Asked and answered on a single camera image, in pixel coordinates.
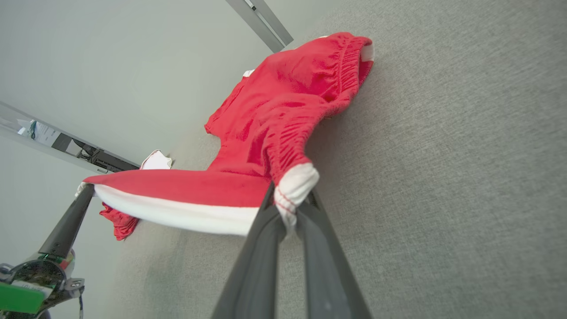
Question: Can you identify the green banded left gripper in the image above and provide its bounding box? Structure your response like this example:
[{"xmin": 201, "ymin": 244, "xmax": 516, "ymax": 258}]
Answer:
[{"xmin": 0, "ymin": 184, "xmax": 96, "ymax": 319}]

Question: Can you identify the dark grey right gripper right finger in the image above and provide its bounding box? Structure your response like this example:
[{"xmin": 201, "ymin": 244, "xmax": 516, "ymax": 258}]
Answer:
[{"xmin": 296, "ymin": 192, "xmax": 373, "ymax": 319}]

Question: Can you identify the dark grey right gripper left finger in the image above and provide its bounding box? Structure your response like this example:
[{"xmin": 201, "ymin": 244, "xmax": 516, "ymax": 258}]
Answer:
[{"xmin": 212, "ymin": 182, "xmax": 287, "ymax": 319}]

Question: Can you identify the red shorts white trim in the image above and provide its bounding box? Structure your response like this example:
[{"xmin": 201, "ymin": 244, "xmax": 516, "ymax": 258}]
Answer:
[{"xmin": 75, "ymin": 32, "xmax": 375, "ymax": 237}]

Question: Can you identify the grey metal partition post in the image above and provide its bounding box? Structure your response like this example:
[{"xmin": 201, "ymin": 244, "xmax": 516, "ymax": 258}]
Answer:
[{"xmin": 225, "ymin": 0, "xmax": 294, "ymax": 54}]

